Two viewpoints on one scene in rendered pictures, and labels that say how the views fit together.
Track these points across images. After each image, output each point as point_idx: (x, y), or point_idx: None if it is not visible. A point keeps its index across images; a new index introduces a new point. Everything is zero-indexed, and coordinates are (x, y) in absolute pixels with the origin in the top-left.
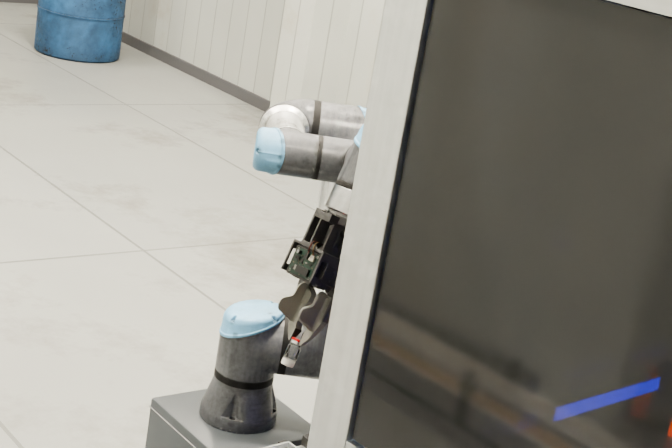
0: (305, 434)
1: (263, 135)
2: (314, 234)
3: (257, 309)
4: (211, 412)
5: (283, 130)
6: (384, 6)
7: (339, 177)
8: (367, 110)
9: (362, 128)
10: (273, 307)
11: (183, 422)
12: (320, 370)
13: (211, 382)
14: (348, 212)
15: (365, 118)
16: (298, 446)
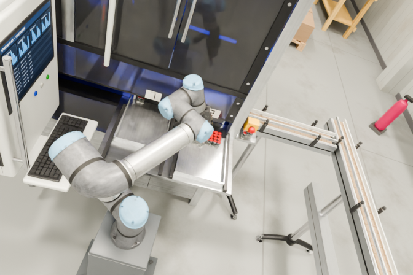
0: (160, 174)
1: (212, 126)
2: (210, 115)
3: (134, 207)
4: (145, 232)
5: (203, 121)
6: (309, 8)
7: (203, 100)
8: (295, 34)
9: (201, 83)
10: (128, 202)
11: (152, 242)
12: (263, 89)
13: (139, 236)
14: (281, 57)
15: (294, 35)
16: (162, 176)
